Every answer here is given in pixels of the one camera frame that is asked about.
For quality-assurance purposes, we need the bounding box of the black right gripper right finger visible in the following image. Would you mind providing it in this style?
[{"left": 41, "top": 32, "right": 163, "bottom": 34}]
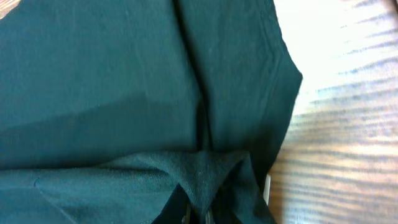
[{"left": 205, "top": 205, "right": 216, "bottom": 224}]

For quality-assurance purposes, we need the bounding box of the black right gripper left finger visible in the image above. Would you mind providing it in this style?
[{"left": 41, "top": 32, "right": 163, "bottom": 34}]
[{"left": 152, "top": 184, "right": 192, "bottom": 224}]

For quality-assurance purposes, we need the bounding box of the black t-shirt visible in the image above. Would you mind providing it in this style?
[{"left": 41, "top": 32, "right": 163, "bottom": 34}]
[{"left": 1, "top": 0, "right": 302, "bottom": 223}]

